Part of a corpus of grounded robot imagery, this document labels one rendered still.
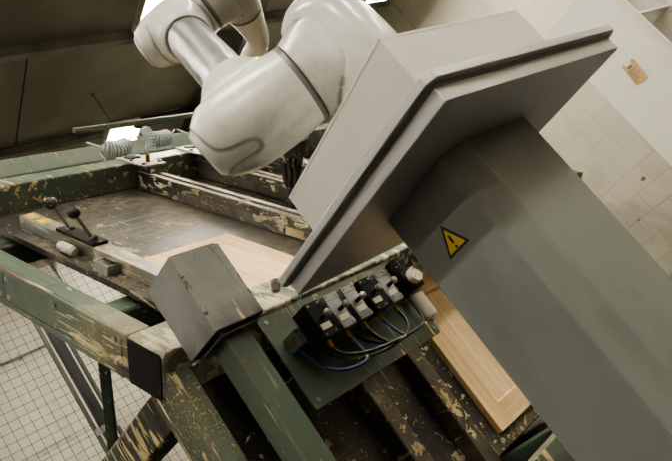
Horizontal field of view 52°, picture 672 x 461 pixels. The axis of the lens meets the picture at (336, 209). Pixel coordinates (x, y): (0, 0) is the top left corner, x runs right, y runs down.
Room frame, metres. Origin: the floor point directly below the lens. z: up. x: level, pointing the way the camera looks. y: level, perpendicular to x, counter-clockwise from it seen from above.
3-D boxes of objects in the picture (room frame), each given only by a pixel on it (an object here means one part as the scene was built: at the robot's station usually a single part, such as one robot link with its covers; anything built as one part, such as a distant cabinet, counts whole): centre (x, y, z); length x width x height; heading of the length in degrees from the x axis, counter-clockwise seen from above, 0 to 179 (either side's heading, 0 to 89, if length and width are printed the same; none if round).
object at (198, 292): (1.26, 0.31, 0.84); 0.12 x 0.12 x 0.18; 51
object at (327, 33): (1.12, -0.18, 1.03); 0.18 x 0.16 x 0.22; 93
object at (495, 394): (2.59, -0.27, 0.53); 0.90 x 0.02 x 0.55; 141
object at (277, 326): (1.65, 0.08, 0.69); 0.50 x 0.14 x 0.24; 141
